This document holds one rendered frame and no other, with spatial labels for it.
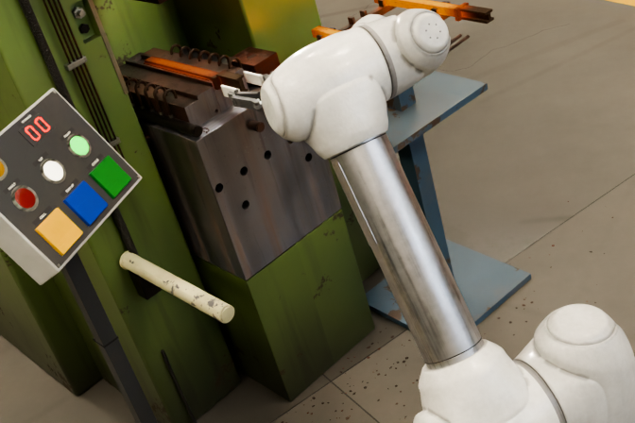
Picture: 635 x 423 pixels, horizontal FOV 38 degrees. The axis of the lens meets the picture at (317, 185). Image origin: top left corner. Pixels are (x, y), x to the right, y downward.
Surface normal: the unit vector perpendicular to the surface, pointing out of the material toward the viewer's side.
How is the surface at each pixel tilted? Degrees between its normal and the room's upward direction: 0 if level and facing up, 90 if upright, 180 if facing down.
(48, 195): 60
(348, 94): 64
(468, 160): 0
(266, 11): 90
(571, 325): 7
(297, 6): 90
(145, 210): 90
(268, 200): 90
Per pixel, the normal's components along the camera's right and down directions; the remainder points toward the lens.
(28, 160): 0.66, -0.42
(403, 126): -0.24, -0.83
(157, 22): 0.67, 0.23
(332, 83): 0.23, -0.03
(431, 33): 0.38, -0.17
